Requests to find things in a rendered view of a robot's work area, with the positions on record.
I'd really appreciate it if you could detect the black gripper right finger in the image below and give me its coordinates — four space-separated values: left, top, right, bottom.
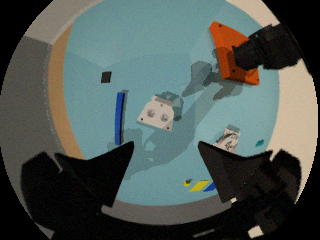
197 141 272 203

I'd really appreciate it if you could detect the small yellow block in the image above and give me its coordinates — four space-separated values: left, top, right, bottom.
184 180 191 187

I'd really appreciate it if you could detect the teal flat bar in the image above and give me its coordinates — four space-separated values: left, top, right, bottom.
256 140 264 147

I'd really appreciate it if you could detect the blue long bar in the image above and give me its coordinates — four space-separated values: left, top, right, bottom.
115 92 125 147

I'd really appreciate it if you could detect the blue rectangular plate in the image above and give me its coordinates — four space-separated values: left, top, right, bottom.
203 183 216 192

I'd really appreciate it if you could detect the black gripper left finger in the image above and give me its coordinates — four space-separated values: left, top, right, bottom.
53 141 135 208

